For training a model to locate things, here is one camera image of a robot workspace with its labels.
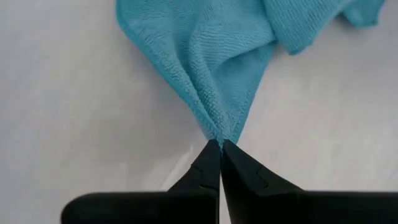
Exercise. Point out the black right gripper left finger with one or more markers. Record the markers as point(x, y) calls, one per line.
point(186, 205)

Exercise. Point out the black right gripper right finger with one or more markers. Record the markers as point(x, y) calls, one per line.
point(264, 205)

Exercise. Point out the light blue microfibre towel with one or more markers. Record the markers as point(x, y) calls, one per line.
point(211, 62)

